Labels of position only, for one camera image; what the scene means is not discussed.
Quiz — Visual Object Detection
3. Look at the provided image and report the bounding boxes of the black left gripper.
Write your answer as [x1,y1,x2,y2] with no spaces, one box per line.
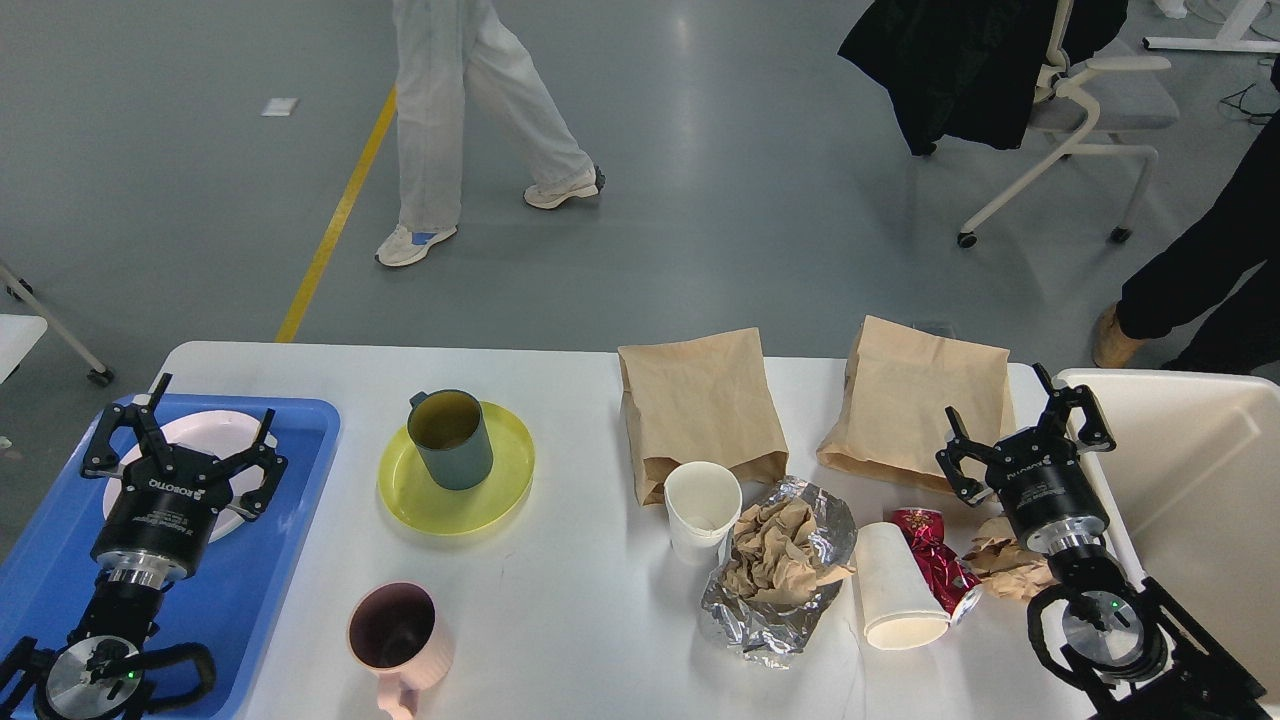
[81,373,289,585]

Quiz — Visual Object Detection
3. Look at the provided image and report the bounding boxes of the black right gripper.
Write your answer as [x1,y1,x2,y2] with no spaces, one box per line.
[934,363,1117,553]

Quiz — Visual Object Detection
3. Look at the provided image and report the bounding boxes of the yellow plastic plate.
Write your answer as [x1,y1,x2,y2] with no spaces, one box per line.
[378,401,535,536]

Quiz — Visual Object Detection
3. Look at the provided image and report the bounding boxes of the pink mug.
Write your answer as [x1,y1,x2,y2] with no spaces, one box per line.
[347,582,454,719]

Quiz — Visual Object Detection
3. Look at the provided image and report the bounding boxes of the dark green mug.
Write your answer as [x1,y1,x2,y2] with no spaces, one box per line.
[406,389,494,491]

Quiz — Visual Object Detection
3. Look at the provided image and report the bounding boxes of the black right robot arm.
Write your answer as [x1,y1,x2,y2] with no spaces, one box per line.
[936,365,1267,719]

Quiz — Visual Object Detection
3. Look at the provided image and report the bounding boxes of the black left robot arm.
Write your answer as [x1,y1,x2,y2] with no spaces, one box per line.
[3,375,288,719]

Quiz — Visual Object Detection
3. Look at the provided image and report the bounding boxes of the pink plate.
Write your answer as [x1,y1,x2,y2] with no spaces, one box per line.
[102,410,264,543]

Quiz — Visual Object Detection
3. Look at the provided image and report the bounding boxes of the small crumpled brown paper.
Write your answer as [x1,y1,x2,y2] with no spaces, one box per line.
[963,516,1057,602]

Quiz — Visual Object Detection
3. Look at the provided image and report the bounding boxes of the blue plastic tray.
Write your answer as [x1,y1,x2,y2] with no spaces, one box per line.
[3,391,340,719]

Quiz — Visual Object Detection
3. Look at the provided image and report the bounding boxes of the red snack wrapper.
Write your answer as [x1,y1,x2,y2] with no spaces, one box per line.
[890,507,982,625]

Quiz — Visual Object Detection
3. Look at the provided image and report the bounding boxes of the right brown paper bag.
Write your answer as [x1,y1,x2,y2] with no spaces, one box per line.
[817,315,1012,496]

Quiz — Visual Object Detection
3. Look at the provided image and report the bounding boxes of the brown paper bag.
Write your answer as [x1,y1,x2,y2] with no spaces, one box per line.
[618,328,788,506]
[817,315,1012,496]

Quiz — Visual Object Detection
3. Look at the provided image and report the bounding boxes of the white plastic bin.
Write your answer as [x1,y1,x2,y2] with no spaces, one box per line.
[1059,369,1279,712]

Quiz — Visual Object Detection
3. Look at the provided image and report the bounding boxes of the lying white paper cup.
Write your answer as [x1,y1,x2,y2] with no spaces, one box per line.
[854,521,950,651]

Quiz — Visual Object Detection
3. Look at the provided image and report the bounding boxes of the white side table left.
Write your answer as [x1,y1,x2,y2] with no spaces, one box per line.
[1,263,115,387]

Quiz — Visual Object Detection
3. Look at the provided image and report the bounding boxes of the crumpled brown paper in foil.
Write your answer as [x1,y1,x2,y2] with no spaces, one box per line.
[721,498,856,606]

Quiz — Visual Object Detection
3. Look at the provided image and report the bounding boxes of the crumpled aluminium foil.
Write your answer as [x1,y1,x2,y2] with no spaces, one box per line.
[700,477,858,667]

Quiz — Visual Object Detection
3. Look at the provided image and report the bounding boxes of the person in black trousers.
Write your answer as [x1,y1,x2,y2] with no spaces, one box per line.
[1091,117,1279,375]

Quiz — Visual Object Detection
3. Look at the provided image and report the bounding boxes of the left brown paper bag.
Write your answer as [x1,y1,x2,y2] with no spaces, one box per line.
[618,328,788,506]

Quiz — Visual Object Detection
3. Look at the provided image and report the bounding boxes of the upright white paper cup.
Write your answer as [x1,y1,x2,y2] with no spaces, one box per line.
[664,461,742,566]

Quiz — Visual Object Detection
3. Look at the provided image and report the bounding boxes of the white office chair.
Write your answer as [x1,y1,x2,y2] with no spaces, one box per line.
[957,1,1179,249]

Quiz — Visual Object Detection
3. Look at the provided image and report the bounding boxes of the black jacket on chair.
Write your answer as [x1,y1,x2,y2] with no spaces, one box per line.
[837,0,1130,158]

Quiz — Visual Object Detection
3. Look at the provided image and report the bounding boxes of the white desk leg background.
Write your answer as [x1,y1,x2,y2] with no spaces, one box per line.
[1142,1,1279,55]

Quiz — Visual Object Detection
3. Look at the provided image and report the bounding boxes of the person in white trousers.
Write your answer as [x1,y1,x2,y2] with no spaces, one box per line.
[375,1,605,268]

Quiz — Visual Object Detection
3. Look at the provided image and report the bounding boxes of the black floor cables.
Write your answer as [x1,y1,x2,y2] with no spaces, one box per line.
[1217,82,1280,127]

